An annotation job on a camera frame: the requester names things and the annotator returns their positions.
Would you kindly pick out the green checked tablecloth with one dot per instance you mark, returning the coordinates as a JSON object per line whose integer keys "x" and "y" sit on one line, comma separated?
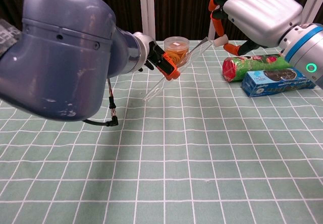
{"x": 176, "y": 158}

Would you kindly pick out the green chips can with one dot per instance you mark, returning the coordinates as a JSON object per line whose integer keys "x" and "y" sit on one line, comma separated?
{"x": 252, "y": 66}

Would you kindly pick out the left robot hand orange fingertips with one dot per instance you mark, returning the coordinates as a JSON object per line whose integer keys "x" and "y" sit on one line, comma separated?
{"x": 164, "y": 63}

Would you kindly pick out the white frame post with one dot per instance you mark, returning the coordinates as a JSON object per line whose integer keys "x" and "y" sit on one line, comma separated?
{"x": 147, "y": 9}
{"x": 212, "y": 29}
{"x": 313, "y": 4}

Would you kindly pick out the clear jar with orange contents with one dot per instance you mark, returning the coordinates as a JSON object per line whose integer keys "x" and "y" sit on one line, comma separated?
{"x": 176, "y": 43}

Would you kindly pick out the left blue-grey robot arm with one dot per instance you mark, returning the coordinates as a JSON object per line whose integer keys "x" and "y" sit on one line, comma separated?
{"x": 63, "y": 57}

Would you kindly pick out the transparent glass test tube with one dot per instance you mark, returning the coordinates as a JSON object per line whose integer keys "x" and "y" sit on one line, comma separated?
{"x": 156, "y": 90}

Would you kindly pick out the blue cookie box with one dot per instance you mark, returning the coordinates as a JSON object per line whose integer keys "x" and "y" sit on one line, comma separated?
{"x": 275, "y": 82}

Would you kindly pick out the small white rubber stopper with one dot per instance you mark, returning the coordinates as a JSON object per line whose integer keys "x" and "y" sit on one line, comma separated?
{"x": 219, "y": 41}

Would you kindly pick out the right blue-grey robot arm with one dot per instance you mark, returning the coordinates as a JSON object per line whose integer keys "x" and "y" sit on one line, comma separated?
{"x": 308, "y": 47}

